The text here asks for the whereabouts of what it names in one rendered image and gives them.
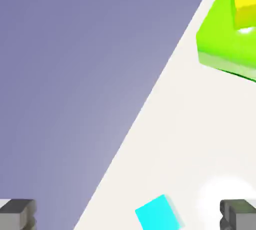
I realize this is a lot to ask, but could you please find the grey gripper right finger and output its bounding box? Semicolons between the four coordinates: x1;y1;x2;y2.
219;199;256;230

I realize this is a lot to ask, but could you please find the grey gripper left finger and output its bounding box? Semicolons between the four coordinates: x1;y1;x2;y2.
0;198;38;230

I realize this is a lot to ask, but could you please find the small cyan cube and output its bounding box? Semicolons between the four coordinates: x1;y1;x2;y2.
134;194;186;230

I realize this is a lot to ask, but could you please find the large green box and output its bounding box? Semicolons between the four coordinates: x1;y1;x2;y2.
195;0;256;83

